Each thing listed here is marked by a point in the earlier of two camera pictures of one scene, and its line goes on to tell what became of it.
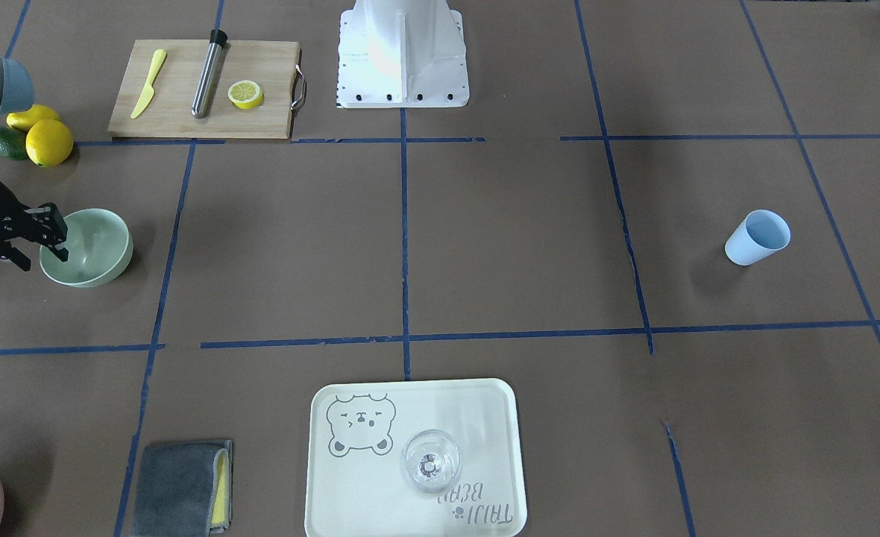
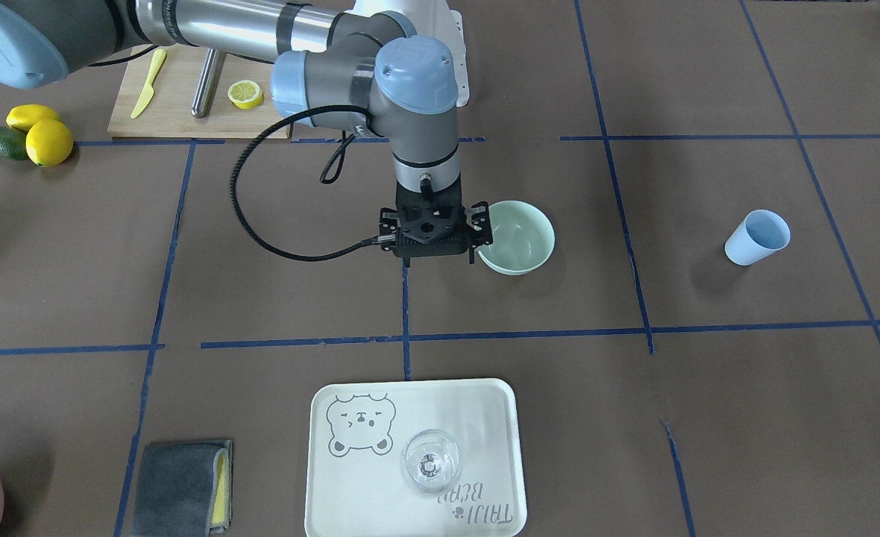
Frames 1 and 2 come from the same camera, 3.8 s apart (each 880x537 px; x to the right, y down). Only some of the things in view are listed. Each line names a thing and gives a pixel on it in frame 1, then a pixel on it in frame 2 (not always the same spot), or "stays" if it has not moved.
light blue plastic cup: x=759 y=235 stays
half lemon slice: x=246 y=95 stays
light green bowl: x=99 y=244 to x=523 y=239
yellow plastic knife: x=149 y=91 stays
